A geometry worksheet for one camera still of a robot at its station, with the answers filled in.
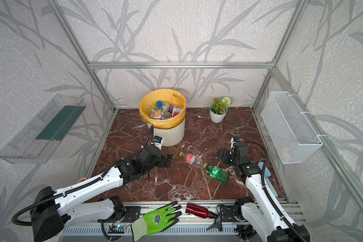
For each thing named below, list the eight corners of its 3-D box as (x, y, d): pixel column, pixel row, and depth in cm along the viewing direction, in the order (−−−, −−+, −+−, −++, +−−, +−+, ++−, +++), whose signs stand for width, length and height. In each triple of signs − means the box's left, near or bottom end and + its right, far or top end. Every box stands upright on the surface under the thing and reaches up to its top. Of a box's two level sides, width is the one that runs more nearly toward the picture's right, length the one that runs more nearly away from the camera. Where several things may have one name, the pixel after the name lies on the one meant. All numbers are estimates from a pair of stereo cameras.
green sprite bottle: (201, 172, 90) (201, 169, 86) (205, 164, 93) (205, 161, 90) (226, 185, 85) (227, 182, 81) (229, 176, 88) (231, 173, 85)
